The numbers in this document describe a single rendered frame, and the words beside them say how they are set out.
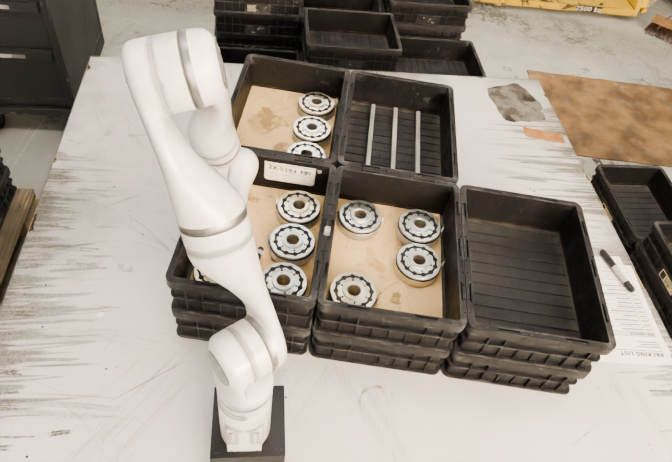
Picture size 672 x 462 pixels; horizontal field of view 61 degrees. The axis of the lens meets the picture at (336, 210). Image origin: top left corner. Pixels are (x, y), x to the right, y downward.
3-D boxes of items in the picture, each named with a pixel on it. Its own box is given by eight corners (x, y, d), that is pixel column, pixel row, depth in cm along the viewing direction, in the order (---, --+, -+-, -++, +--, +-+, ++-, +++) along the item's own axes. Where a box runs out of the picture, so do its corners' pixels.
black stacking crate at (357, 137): (445, 214, 147) (458, 184, 138) (332, 197, 146) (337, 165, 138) (442, 118, 173) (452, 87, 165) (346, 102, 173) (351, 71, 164)
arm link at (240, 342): (231, 380, 77) (233, 428, 90) (289, 345, 82) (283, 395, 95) (198, 329, 82) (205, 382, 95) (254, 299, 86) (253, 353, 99)
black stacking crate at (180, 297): (216, 180, 145) (214, 147, 137) (330, 198, 146) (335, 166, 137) (169, 313, 119) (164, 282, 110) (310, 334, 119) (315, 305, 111)
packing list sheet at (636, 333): (681, 365, 138) (682, 364, 138) (593, 367, 135) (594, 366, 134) (626, 256, 159) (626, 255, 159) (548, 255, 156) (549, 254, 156)
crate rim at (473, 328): (612, 356, 113) (618, 351, 112) (464, 334, 113) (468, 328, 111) (576, 209, 140) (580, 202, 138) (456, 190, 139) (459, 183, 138)
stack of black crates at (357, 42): (376, 94, 288) (393, 12, 255) (383, 133, 268) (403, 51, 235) (297, 90, 282) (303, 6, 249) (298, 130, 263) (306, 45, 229)
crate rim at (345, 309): (464, 334, 113) (468, 328, 111) (315, 311, 112) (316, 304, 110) (456, 190, 139) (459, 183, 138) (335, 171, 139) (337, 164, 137)
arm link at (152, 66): (107, 49, 60) (176, 252, 72) (196, 32, 61) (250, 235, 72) (122, 35, 68) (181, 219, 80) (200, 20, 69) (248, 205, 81)
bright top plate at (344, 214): (376, 237, 133) (377, 236, 133) (334, 227, 134) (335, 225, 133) (383, 207, 140) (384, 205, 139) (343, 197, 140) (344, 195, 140)
